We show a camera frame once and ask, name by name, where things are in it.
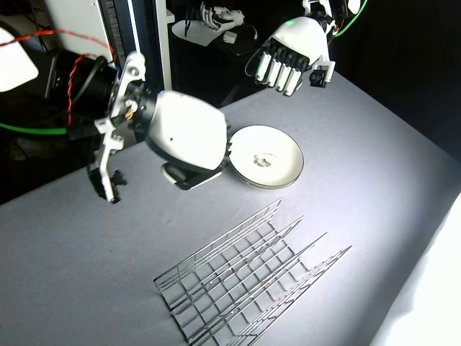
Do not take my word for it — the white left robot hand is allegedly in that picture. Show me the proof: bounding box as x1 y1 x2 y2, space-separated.
246 16 331 97

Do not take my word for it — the white plate with leaf print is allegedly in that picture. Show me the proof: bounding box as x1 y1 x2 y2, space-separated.
233 169 302 191
225 124 305 188

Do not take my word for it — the flat black device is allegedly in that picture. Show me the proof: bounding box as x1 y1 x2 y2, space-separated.
230 25 262 57

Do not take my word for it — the spare white robot hand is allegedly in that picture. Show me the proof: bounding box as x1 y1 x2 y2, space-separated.
199 1 246 32

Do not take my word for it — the white base sheet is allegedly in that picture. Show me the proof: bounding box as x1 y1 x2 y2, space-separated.
171 19 223 47

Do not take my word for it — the white and black robot column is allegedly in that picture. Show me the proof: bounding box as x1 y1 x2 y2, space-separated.
45 0 174 94

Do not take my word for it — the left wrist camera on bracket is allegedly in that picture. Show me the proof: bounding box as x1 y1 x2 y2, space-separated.
308 59 336 90

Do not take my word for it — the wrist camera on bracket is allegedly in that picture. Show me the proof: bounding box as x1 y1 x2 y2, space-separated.
308 59 336 90
87 118 129 205

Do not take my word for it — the green cable of left arm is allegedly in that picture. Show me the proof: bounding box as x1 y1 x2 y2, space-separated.
333 0 369 37

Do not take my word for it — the green cable of arm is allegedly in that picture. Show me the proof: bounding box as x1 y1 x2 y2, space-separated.
333 0 369 37
0 121 69 137

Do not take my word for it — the metal wire dish rack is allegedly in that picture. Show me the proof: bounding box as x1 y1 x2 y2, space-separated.
153 198 353 346

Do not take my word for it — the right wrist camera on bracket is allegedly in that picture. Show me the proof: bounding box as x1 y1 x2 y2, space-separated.
87 118 129 205

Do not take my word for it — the red and black twisted wire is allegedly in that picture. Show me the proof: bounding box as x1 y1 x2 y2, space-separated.
0 30 118 127

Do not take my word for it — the green cable of right arm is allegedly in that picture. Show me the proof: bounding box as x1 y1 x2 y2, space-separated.
0 121 69 137

